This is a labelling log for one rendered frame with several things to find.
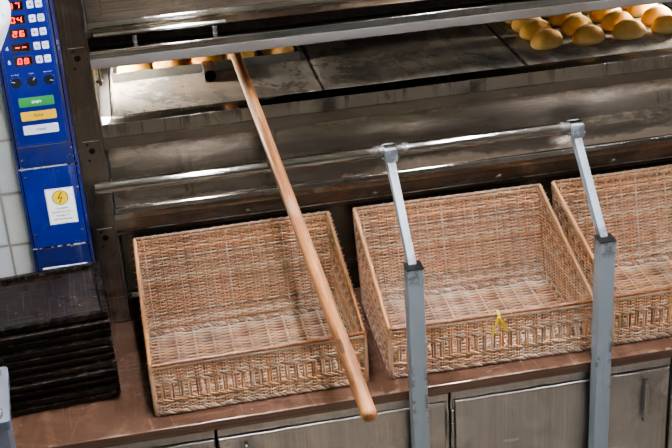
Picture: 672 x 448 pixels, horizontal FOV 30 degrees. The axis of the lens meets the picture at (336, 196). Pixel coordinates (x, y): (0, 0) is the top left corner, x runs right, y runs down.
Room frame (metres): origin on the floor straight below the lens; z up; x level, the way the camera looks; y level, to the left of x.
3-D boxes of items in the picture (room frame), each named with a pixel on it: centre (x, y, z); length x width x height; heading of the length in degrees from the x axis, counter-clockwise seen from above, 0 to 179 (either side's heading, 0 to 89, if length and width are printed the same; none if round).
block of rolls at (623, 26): (3.75, -0.79, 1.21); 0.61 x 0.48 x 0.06; 9
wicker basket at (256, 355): (2.88, 0.26, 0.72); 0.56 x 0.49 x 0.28; 99
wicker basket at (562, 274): (2.97, -0.35, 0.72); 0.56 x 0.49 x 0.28; 98
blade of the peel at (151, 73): (3.63, 0.38, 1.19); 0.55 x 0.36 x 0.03; 99
